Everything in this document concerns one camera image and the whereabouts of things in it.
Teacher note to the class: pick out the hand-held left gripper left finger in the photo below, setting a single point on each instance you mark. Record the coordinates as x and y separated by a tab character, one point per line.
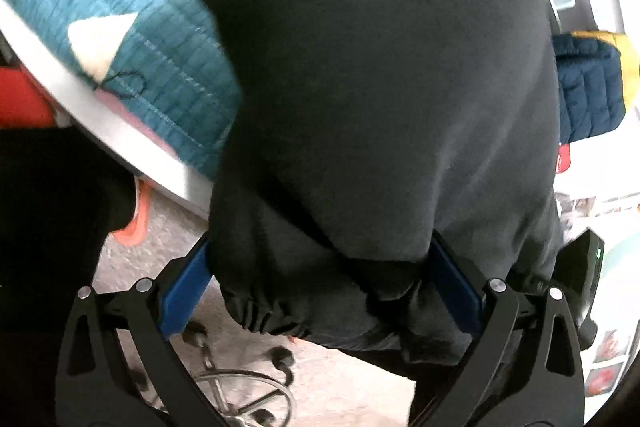
187	287

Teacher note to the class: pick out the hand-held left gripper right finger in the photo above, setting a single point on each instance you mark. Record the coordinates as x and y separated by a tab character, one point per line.
457	287

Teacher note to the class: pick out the black zip jacket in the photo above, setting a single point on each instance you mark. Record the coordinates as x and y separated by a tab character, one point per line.
375	107

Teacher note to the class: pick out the orange slipper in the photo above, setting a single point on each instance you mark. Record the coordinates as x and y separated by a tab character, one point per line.
137	217

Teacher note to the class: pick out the chrome office chair base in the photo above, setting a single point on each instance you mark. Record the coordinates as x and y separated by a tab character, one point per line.
245	387

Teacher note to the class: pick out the red cartoon bag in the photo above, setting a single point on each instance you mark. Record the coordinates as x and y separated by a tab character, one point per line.
564	158

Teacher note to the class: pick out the yellow navy puffer jacket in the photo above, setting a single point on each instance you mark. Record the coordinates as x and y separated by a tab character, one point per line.
590	92

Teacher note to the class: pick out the red object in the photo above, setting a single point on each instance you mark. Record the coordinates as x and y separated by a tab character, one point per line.
22	99

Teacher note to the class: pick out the teal loft bed frame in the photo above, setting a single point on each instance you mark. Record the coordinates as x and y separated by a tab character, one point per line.
150	157

